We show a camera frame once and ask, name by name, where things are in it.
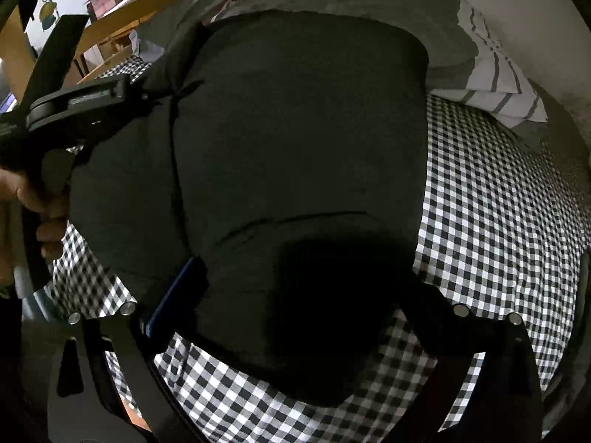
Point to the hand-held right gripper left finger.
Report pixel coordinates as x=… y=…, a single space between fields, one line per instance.
x=184 y=288

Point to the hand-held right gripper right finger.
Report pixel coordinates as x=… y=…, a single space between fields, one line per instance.
x=436 y=320

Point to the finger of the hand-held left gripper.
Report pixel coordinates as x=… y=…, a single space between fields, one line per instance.
x=53 y=60

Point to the dark green jacket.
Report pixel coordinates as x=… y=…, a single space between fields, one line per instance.
x=295 y=170

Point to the person's left hand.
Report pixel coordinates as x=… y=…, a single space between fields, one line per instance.
x=39 y=221

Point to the yellow teal hanging toy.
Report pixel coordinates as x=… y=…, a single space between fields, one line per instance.
x=47 y=11

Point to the black white checkered bed sheet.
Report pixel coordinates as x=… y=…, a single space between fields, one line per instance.
x=489 y=203

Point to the white grey striped pillow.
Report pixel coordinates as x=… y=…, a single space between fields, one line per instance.
x=496 y=78

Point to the grey quilt with red stripe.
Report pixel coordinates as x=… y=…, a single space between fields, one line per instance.
x=332 y=14

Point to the wooden bed frame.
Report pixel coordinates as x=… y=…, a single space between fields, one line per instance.
x=115 y=32

